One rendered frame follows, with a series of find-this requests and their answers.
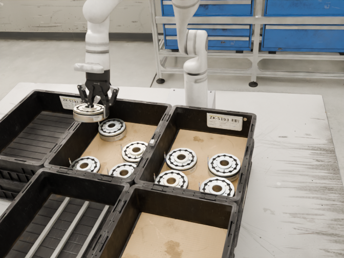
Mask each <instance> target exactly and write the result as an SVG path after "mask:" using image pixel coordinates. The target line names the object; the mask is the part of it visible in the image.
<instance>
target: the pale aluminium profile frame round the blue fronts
mask: <svg viewBox="0 0 344 258"><path fill-rule="evenodd" d="M262 1H263V0H256V7H255V16H193V17H192V18H191V19H190V21H189V22H188V23H189V24H252V28H253V30H254V33H253V34H252V38H251V42H253V49H251V52H243V51H237V50H236V51H207V57H226V58H248V59H250V60H251V61H252V66H251V67H250V68H248V69H247V70H245V69H211V68H207V74H210V75H242V76H251V81H252V82H250V83H249V86H250V87H253V88H254V87H257V86H258V83H257V82H254V81H256V76H272V77H303V78H335V79H344V72H315V71H280V70H262V69H260V68H259V67H258V66H257V63H258V62H259V61H260V60H261V59H263V58H270V59H315V60H344V52H339V53H290V52H276V51H268V52H259V43H260V42H262V36H260V28H261V27H263V24H344V16H261V14H262ZM148 2H149V10H150V19H151V25H152V34H153V42H154V52H155V60H156V69H157V78H159V79H157V80H156V83H159V84H160V83H164V82H165V80H164V79H162V73H179V74H184V68H176V67H165V66H164V65H165V63H166V61H167V58H168V57H169V56H182V57H198V56H195V55H183V54H181V53H180V51H179V49H165V50H162V49H163V47H164V35H158V27H157V24H176V19H175V16H156V7H155V0H148ZM159 39H161V40H160V42H159Z"/></svg>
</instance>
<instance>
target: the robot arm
mask: <svg viewBox="0 0 344 258"><path fill-rule="evenodd" d="M122 1H123V0H87V1H86V2H85V4H84V6H83V15H84V17H85V19H86V20H87V21H88V31H87V33H86V36H85V51H86V52H85V63H76V64H74V70H75V71H81V72H85V77H86V82H85V83H81V84H79V85H77V88H78V91H79V94H80V97H81V100H82V102H83V103H86V104H87V105H88V108H93V107H94V104H93V103H94V99H95V97H96V96H99V97H100V98H101V100H102V103H103V106H104V107H103V118H105V119H106V118H107V117H108V116H109V114H110V109H109V106H112V105H113V104H115V102H116V99H117V96H118V93H119V88H115V87H113V86H112V85H111V83H110V55H109V26H110V13H111V12H112V11H113V9H114V8H115V7H116V6H117V5H118V4H119V3H120V2H122ZM171 1H172V4H173V9H174V14H175V19H176V27H177V39H178V47H179V51H180V53H181V54H183V55H195V56H198V57H195V58H192V59H190V60H188V61H186V62H185V63H184V66H183V68H184V86H185V105H187V106H196V107H202V108H207V107H208V104H207V99H208V95H207V50H208V35H207V32H206V31H205V30H188V29H187V28H186V27H187V25H188V22H189V21H190V19H191V18H192V16H193V15H194V14H195V12H196V11H197V9H198V7H199V4H200V0H171ZM86 88H87V89H88V91H89V95H88V96H87V93H86ZM109 90H111V93H112V95H111V98H110V101H109V95H108V91H109Z"/></svg>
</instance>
